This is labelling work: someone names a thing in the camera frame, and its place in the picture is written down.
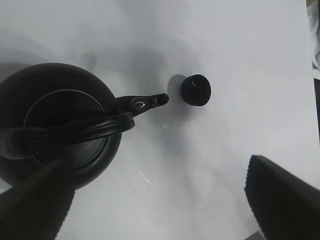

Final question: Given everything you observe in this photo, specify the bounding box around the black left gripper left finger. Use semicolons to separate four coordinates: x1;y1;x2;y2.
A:
0;158;75;240

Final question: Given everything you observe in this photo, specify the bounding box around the black round teapot kettle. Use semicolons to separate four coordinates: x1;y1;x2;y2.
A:
0;63;169;189

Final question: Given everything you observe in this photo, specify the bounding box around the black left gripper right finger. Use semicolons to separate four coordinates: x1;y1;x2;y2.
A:
244;155;320;240

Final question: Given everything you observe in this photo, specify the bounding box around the small black teacup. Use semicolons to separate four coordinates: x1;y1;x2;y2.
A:
180;74;211;107

